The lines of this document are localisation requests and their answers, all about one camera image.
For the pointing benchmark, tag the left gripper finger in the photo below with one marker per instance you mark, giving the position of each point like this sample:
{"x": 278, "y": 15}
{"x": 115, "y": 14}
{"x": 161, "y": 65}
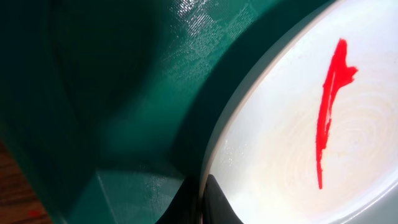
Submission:
{"x": 215, "y": 206}

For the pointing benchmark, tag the teal plastic tray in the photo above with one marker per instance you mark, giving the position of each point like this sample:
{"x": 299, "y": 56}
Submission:
{"x": 108, "y": 106}

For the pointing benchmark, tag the light blue plate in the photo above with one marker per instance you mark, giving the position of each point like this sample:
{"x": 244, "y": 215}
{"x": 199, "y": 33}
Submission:
{"x": 310, "y": 135}

